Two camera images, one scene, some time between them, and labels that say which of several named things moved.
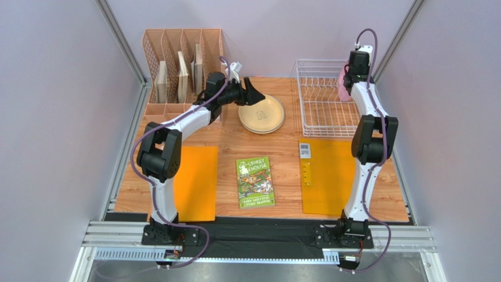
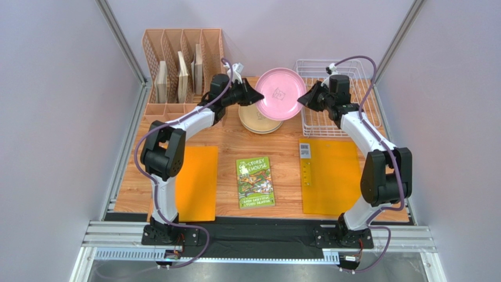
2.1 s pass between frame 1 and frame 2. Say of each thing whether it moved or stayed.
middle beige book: stayed
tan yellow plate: stayed
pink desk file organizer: stayed
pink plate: moved
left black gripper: stayed
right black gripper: moved
